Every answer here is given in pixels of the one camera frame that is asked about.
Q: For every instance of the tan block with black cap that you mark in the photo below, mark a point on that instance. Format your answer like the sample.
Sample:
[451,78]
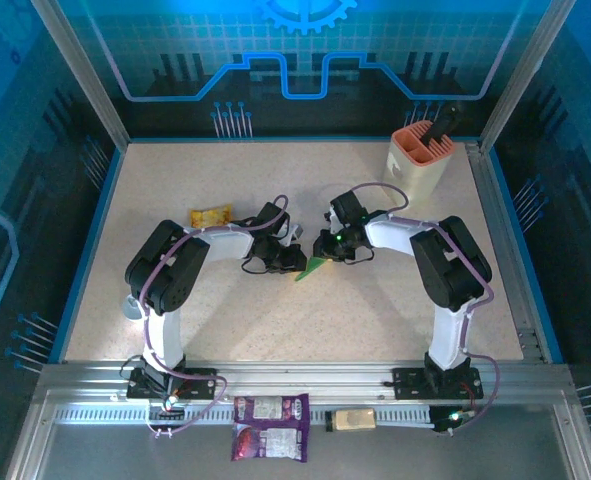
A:
[355,419]

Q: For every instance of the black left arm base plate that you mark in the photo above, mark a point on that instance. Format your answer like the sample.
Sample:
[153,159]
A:
[200,382]

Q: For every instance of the aluminium frame post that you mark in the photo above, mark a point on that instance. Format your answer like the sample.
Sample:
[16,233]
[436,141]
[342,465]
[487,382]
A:
[75,70]
[527,70]

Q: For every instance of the purple snack bag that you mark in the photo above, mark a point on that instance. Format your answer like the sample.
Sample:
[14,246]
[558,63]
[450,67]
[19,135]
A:
[270,442]
[270,407]

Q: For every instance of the short aluminium side rail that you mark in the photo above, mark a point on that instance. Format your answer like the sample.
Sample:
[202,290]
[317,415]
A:
[495,210]

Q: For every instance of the control board with led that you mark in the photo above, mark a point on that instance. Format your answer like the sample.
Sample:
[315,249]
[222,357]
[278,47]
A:
[445,420]
[167,406]

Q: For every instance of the beige knife holder orange top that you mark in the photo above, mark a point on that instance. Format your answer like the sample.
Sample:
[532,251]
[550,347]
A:
[420,172]

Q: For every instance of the small grey cup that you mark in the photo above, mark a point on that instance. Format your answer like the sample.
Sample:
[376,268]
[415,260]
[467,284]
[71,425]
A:
[131,307]

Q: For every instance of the yellow snack packet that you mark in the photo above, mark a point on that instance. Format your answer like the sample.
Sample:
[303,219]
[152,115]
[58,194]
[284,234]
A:
[210,216]

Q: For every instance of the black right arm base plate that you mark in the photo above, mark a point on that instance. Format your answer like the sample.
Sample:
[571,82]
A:
[410,382]

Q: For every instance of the left control board with LED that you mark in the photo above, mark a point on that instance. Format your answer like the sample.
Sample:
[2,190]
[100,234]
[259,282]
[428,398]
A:
[167,406]

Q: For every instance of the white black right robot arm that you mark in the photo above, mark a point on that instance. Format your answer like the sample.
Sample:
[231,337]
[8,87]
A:
[390,235]

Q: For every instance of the green paper sheet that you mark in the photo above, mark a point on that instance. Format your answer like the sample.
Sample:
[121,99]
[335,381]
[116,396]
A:
[310,270]

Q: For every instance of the grey metal shelf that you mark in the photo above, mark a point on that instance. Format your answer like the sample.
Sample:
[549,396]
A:
[425,455]

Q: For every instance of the long aluminium frame rail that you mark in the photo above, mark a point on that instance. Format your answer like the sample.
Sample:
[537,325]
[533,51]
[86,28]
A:
[300,375]

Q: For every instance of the right control board with LED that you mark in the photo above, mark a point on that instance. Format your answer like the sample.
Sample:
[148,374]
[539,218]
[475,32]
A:
[445,420]

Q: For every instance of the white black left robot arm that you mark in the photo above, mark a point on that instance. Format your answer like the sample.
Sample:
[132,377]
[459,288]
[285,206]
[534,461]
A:
[225,245]

